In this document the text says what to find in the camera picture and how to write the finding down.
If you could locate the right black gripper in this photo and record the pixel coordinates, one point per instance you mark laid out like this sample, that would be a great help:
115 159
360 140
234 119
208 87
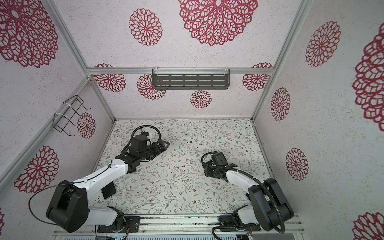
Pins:
207 171

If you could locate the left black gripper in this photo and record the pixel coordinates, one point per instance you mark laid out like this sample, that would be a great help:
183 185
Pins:
159 150

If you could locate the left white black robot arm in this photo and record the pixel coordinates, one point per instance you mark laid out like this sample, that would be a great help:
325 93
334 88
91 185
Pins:
69 207

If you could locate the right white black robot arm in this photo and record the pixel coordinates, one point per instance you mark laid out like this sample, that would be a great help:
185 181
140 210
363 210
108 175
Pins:
269 208

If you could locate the black phone near left base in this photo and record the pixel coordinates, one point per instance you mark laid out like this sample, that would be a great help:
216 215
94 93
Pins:
109 190

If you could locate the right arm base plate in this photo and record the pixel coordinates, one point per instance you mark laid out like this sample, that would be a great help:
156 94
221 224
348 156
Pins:
233 224

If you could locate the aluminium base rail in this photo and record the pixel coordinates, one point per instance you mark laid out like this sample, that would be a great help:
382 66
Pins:
178 224

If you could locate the dark grey wall shelf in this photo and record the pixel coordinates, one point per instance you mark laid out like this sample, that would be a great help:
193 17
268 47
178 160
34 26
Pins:
191 79

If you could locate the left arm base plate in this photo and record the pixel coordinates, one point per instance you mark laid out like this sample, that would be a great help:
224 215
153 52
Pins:
129 224

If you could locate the black wire wall rack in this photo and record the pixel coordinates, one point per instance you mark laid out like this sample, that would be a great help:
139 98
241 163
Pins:
62 119

